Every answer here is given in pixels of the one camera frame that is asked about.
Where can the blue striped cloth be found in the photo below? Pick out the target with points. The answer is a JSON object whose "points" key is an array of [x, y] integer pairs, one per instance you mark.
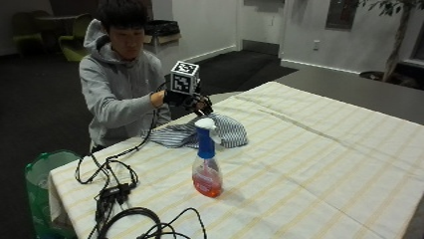
{"points": [[228, 131]]}

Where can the white marker cube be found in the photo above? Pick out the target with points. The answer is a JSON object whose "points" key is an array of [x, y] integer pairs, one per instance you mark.
{"points": [[184, 77]]}

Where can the black floor mat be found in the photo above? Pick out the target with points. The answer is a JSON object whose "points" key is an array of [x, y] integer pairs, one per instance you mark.
{"points": [[245, 68]]}

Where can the orange spray bottle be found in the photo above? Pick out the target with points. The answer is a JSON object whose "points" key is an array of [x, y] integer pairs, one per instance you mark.
{"points": [[207, 167]]}

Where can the the person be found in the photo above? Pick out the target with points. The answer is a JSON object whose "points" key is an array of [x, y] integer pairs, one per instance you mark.
{"points": [[115, 96]]}

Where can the trash bin with black bag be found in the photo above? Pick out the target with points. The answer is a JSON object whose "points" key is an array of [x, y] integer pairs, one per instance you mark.
{"points": [[161, 36]]}

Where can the cream striped tablecloth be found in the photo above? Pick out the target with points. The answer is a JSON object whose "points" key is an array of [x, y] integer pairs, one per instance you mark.
{"points": [[288, 166]]}

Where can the green armchair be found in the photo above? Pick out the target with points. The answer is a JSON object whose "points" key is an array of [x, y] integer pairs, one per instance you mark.
{"points": [[75, 41]]}

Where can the dark round table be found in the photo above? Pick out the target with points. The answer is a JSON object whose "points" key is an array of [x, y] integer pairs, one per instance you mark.
{"points": [[55, 28]]}

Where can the green bin with bag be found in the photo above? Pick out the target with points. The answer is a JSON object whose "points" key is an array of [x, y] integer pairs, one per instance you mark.
{"points": [[42, 186]]}

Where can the indoor tree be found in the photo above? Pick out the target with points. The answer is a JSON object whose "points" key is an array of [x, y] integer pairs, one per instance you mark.
{"points": [[398, 36]]}

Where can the white wall outlet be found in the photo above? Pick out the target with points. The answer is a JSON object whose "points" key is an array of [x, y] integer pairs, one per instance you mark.
{"points": [[317, 45]]}

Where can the dark wall frame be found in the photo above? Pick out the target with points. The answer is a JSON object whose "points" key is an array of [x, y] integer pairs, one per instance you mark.
{"points": [[342, 14]]}

